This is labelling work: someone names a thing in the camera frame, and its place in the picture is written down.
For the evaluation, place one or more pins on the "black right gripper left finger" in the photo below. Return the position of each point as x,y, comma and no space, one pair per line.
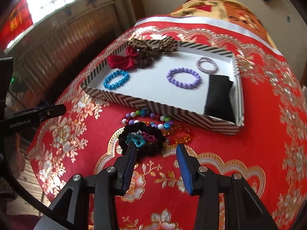
71,205

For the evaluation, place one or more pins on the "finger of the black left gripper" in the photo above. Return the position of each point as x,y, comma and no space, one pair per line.
31,118

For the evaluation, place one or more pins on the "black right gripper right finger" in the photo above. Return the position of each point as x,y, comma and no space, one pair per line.
243,208

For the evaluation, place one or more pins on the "black scrunchie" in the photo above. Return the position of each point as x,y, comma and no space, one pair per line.
147,139

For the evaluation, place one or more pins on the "black velvet cushion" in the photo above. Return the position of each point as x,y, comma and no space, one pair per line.
218,103

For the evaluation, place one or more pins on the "red satin bow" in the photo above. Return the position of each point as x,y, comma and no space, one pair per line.
125,63

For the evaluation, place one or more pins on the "leopard print bow scrunchie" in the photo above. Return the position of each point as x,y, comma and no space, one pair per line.
147,54

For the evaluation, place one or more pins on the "striped white jewelry tray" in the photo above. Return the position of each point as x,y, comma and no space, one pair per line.
149,89

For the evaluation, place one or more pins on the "brown slatted wooden door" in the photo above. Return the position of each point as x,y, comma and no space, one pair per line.
55,51

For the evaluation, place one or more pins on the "red gold floral tablecloth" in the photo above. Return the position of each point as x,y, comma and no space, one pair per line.
269,151

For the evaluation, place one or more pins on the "red paper window decoration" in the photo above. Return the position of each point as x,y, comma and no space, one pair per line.
18,21

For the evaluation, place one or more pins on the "yellow orange love blanket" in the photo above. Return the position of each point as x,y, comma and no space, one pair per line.
227,10

